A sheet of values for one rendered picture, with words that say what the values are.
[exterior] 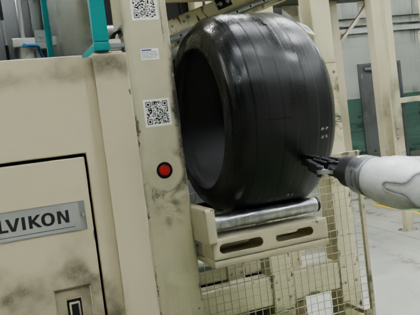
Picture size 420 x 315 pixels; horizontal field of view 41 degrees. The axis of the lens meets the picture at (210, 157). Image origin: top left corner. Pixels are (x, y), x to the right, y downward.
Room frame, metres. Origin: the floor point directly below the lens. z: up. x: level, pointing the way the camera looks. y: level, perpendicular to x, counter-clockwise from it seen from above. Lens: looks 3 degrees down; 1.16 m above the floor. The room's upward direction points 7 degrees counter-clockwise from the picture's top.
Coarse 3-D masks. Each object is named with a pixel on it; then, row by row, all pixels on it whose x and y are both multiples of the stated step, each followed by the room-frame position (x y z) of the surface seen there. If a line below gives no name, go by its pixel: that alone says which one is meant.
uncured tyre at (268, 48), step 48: (192, 48) 1.62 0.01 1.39; (240, 48) 1.45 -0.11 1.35; (288, 48) 1.48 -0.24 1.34; (192, 96) 1.94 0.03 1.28; (240, 96) 1.41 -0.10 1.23; (288, 96) 1.43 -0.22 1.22; (192, 144) 1.93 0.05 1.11; (240, 144) 1.43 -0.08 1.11; (288, 144) 1.44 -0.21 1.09; (240, 192) 1.50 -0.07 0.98
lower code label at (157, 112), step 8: (144, 104) 1.51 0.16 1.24; (152, 104) 1.52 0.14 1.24; (160, 104) 1.53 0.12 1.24; (168, 104) 1.54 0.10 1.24; (144, 112) 1.51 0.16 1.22; (152, 112) 1.52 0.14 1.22; (160, 112) 1.53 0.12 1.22; (168, 112) 1.54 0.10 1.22; (152, 120) 1.52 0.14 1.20; (160, 120) 1.53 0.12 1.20; (168, 120) 1.53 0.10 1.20
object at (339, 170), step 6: (348, 156) 1.27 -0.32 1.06; (354, 156) 1.26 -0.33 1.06; (342, 162) 1.26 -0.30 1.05; (330, 168) 1.29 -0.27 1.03; (336, 168) 1.27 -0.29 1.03; (342, 168) 1.25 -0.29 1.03; (330, 174) 1.29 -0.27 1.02; (336, 174) 1.27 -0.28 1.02; (342, 174) 1.25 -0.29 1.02; (342, 180) 1.25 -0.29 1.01
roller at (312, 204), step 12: (276, 204) 1.57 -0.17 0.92; (288, 204) 1.58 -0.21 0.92; (300, 204) 1.58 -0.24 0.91; (312, 204) 1.60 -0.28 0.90; (216, 216) 1.50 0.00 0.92; (228, 216) 1.51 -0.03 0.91; (240, 216) 1.52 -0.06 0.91; (252, 216) 1.53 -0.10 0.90; (264, 216) 1.54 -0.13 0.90; (276, 216) 1.56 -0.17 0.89; (288, 216) 1.58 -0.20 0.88; (216, 228) 1.49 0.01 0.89; (228, 228) 1.51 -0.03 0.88
